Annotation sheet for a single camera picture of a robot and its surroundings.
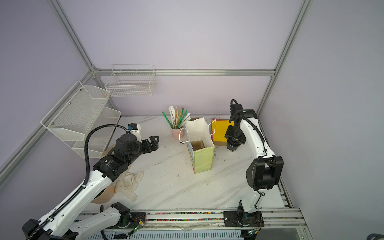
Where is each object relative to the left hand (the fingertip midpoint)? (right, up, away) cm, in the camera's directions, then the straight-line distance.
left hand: (150, 140), depth 74 cm
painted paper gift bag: (+24, +1, +22) cm, 33 cm away
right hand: (+43, 0, +10) cm, 44 cm away
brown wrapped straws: (+10, +12, +27) cm, 32 cm away
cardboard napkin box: (+38, -3, +18) cm, 43 cm away
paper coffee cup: (+45, -6, +16) cm, 48 cm away
